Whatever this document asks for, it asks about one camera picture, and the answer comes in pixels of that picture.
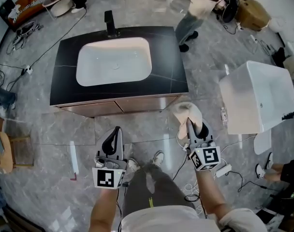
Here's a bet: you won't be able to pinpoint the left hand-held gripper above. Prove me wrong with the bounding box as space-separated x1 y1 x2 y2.
92 126 128 190

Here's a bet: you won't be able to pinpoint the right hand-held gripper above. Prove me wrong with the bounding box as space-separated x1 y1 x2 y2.
185 118 221 172

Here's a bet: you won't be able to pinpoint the beige cloth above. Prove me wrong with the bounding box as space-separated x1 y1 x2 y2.
172 101 203 140

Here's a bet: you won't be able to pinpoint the wooden cabinet door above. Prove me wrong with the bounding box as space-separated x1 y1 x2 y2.
114 94 183 113
57 100 125 118

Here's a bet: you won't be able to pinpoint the person's right forearm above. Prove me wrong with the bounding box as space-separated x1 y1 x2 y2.
194 168 233 221

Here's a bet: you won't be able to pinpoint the person's left forearm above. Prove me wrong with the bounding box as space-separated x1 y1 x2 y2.
88 187 120 232

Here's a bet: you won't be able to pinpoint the person's left white shoe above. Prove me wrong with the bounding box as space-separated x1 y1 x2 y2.
127 157 141 173

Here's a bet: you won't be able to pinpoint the person's white shoe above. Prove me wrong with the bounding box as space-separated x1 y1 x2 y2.
152 150 165 168
127 157 141 173

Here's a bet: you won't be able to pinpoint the white strip with red end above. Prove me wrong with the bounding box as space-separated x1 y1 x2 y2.
69 140 80 181

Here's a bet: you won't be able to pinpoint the person's right white shoe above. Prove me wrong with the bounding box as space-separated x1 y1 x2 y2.
152 150 165 168

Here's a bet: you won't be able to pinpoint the white square bathtub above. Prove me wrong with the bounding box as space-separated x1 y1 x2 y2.
219 60 294 135

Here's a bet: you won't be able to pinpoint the person's grey trousers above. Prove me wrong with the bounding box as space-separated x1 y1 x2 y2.
122 162 196 218

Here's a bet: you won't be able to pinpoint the black stone vanity top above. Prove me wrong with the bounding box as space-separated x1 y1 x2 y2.
49 26 189 106

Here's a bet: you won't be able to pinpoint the white sink basin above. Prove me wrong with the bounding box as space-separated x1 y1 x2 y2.
75 37 153 87

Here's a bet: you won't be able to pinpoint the person's white shirt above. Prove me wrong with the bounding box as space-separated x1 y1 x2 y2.
120 203 269 232

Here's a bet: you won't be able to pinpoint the wooden stool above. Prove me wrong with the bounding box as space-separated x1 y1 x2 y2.
0 116 34 174

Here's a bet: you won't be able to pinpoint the black faucet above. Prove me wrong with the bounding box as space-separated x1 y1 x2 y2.
103 10 121 39

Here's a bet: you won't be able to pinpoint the black bag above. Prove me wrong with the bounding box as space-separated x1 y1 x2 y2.
219 0 240 24

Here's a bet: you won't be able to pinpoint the brown cardboard box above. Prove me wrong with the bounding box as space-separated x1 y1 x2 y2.
235 0 271 32

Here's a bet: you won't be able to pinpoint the round white side table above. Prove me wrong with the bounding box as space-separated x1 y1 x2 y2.
42 0 74 20

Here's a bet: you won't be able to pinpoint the bundle of white cable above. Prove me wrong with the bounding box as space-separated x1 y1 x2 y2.
184 179 207 216

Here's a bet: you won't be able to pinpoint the long black cable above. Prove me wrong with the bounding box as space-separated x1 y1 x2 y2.
0 7 88 91

